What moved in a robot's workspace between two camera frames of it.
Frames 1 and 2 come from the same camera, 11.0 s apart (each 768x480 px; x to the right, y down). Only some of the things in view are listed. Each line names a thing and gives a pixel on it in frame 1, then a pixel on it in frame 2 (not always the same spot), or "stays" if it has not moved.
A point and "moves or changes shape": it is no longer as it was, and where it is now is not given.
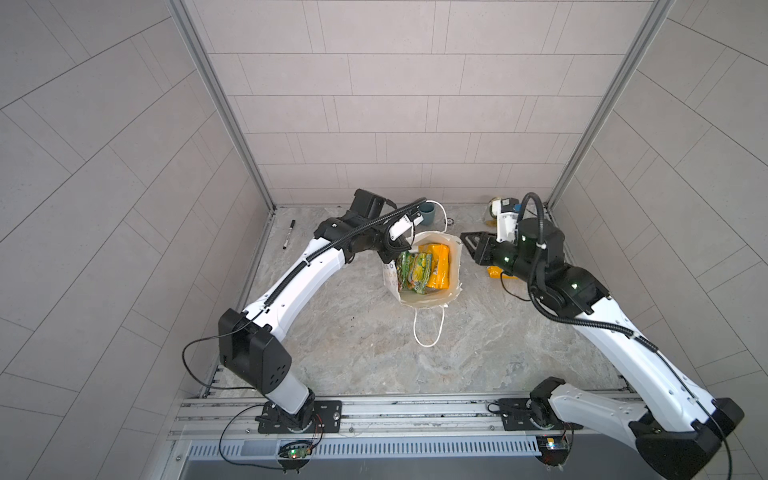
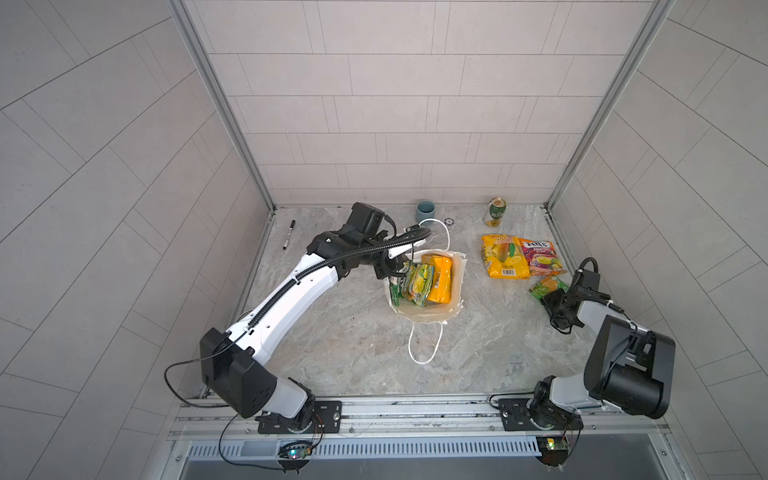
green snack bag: x=421 y=271 moves or changes shape
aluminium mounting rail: x=238 y=417 stays
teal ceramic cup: x=427 y=210 stays
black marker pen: x=289 y=233 stays
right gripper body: x=512 y=264 to x=555 y=304
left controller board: x=296 y=450 stays
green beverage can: x=490 y=204 stays
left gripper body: x=375 y=240 to x=384 y=268
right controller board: x=553 y=448 stays
